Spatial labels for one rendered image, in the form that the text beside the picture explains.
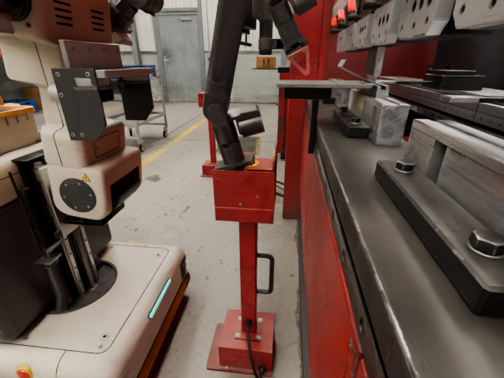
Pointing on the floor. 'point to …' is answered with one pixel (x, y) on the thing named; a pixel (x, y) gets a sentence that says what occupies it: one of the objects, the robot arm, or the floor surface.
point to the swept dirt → (298, 310)
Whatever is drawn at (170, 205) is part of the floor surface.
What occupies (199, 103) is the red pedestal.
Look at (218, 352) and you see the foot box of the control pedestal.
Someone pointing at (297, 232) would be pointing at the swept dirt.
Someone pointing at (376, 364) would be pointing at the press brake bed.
